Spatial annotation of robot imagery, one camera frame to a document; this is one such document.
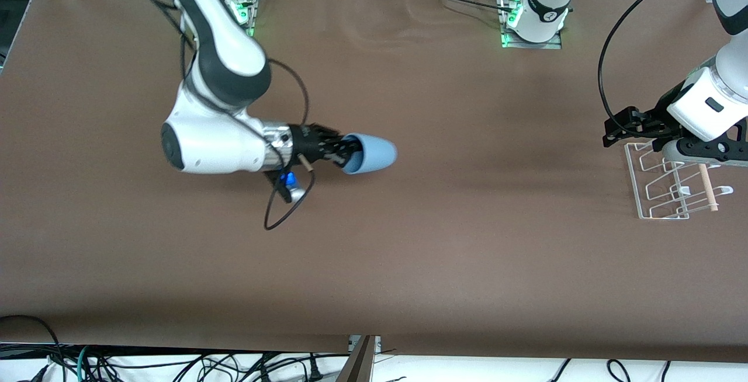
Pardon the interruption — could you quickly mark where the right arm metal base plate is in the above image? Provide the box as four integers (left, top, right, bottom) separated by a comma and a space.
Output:
231, 0, 256, 38

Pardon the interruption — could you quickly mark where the thick black floor cable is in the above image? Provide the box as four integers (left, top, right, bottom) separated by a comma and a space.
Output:
0, 314, 66, 382

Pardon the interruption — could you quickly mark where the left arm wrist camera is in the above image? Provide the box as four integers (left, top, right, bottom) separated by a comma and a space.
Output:
662, 136, 748, 168

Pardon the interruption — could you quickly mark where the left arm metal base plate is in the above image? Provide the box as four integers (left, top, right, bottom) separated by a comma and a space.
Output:
501, 0, 563, 50

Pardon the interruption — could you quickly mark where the small metal bracket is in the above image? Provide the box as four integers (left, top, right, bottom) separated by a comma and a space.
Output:
349, 335, 382, 355

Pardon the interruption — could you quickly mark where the black looped floor cable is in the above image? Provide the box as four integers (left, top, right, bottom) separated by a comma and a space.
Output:
607, 359, 633, 382

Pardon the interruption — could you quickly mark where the light blue plastic cup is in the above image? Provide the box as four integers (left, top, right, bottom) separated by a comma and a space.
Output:
341, 133, 398, 175

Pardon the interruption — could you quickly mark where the brown table cover sheet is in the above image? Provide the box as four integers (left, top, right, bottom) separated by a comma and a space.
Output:
0, 0, 748, 364

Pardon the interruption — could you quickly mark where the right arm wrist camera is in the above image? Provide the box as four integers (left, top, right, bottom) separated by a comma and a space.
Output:
265, 169, 308, 204

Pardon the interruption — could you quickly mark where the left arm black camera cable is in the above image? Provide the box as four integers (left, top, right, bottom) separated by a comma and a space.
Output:
597, 0, 711, 121

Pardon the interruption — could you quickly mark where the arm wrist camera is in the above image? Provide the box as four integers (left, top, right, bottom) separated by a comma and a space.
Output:
265, 169, 308, 204
662, 136, 748, 168

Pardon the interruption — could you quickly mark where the white wire cup rack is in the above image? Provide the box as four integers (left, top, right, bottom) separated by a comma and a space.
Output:
624, 143, 734, 220

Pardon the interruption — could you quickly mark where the brown table support beam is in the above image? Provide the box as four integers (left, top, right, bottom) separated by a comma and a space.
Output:
336, 335, 376, 382

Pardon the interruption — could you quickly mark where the teal cable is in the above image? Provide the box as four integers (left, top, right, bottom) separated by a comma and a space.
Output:
77, 345, 95, 382

